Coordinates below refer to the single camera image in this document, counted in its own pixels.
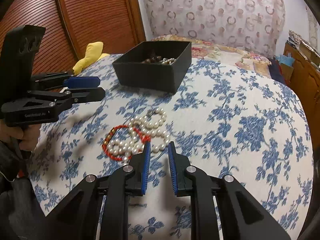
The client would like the cardboard box on cabinet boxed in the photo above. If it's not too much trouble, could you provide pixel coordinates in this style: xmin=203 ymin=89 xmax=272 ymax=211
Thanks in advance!
xmin=299 ymin=40 xmax=320 ymax=66

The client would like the left hand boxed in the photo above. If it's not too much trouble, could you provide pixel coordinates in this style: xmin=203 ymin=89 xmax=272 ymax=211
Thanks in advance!
xmin=1 ymin=120 xmax=41 ymax=151

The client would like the black jewelry box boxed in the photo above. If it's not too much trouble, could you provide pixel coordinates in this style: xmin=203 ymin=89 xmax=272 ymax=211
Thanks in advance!
xmin=112 ymin=41 xmax=191 ymax=93

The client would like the red bead string bracelet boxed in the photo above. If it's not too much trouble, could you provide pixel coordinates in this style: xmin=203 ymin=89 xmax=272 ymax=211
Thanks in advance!
xmin=101 ymin=125 xmax=152 ymax=163

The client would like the blue floral white quilt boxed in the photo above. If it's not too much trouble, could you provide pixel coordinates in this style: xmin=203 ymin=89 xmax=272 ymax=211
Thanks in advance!
xmin=29 ymin=56 xmax=313 ymax=239

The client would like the white pearl necklace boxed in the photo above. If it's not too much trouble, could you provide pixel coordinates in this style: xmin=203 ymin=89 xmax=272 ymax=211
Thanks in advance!
xmin=107 ymin=107 xmax=171 ymax=164

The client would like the wooden slatted wardrobe door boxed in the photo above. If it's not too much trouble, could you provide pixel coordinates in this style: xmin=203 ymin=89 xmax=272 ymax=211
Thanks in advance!
xmin=1 ymin=0 xmax=146 ymax=74

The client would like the wooden sideboard cabinet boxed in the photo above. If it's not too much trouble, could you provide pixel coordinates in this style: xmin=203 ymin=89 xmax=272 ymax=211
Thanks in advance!
xmin=284 ymin=43 xmax=320 ymax=149

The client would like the brown wooden bead bracelet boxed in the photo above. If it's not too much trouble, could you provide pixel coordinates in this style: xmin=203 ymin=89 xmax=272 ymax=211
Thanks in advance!
xmin=141 ymin=49 xmax=166 ymax=65

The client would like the blue tissue box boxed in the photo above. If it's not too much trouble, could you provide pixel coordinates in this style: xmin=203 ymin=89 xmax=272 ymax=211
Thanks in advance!
xmin=277 ymin=54 xmax=295 ymax=67

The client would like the floral pink bed blanket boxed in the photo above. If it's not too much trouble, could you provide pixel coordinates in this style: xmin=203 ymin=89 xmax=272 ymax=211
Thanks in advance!
xmin=152 ymin=35 xmax=271 ymax=78

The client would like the yellow Pikachu plush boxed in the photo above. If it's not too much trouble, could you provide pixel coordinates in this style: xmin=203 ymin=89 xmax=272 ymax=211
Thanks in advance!
xmin=73 ymin=41 xmax=109 ymax=75

